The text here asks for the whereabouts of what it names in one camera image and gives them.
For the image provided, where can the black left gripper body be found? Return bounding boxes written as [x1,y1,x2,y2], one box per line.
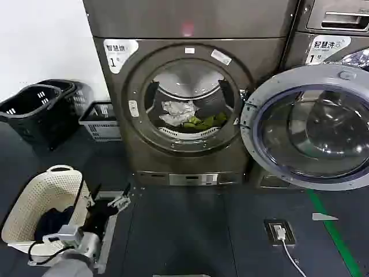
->
[82,199,119,233]

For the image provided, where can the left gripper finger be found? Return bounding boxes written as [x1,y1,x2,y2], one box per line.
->
[107,183,132,209]
[85,183,102,208]

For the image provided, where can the dark navy clothes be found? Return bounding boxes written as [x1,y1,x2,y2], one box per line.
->
[34,205,76,241]

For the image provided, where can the cream perforated laundry basket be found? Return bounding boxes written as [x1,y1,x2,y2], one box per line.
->
[1,164,87,252]

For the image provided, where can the grey slotted plastic crate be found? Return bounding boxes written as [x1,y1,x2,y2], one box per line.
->
[78,101,122,142]

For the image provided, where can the black plastic laundry basket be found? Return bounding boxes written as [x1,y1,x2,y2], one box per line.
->
[37,78,95,117]
[0,85,78,151]

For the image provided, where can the white crumpled cloth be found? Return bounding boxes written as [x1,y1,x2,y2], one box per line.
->
[159,99,198,127]

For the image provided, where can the green garment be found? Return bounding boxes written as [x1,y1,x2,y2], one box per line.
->
[183,112,228,130]

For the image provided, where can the dark grey garment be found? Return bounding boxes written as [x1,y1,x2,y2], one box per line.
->
[193,91,226,118]

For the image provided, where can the white number label sticker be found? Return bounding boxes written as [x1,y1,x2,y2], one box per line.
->
[103,39,140,74]
[306,36,352,65]

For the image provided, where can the white power plug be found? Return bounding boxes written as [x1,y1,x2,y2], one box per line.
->
[273,225,287,241]

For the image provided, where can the metal floor socket box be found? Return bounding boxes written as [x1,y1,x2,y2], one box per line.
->
[264,219,296,246]

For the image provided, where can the grey front-loading dryer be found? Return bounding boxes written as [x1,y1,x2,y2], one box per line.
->
[82,0,299,187]

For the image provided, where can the grey floor tape patch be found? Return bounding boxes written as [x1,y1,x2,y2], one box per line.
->
[312,212,339,222]

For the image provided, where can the round glass dryer door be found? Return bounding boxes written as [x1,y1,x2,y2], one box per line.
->
[239,63,369,192]

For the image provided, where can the green floor tape strip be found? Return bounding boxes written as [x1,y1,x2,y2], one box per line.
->
[306,189,363,277]

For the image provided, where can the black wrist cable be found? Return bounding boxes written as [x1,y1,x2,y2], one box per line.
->
[28,240,76,263]

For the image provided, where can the white power cable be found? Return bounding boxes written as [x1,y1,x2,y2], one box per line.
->
[280,238,307,277]

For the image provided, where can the grey dryer with drawer handle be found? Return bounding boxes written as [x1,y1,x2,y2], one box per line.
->
[250,0,369,190]

